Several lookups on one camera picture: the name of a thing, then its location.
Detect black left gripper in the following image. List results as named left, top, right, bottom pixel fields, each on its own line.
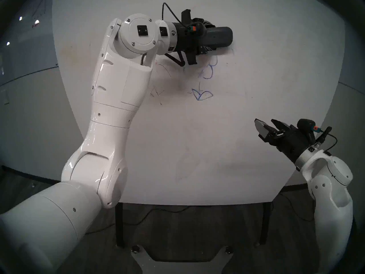
left=171, top=9, right=217, bottom=65

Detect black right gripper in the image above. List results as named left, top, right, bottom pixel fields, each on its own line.
left=255, top=118, right=314, bottom=164

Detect dark grey whiteboard eraser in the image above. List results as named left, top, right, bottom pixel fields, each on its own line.
left=204, top=27, right=233, bottom=48

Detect white whiteboard panel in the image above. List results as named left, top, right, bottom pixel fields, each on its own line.
left=52, top=0, right=347, bottom=206

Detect black table leg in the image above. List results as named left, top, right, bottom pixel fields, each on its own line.
left=260, top=202, right=271, bottom=245
left=115, top=203, right=125, bottom=247

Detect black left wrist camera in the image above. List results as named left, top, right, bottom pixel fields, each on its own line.
left=187, top=19, right=207, bottom=35

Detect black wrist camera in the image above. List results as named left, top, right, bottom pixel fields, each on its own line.
left=187, top=19, right=207, bottom=35
left=297, top=119, right=319, bottom=145

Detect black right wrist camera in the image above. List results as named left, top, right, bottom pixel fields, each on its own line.
left=297, top=119, right=319, bottom=145

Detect thick black left gripper cable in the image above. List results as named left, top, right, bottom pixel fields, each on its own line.
left=165, top=51, right=186, bottom=67

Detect thin black left camera cable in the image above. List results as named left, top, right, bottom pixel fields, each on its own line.
left=162, top=2, right=188, bottom=27

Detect wall board with red marks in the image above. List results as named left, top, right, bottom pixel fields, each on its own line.
left=16, top=0, right=53, bottom=43

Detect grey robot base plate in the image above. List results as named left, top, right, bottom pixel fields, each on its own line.
left=131, top=245, right=234, bottom=274

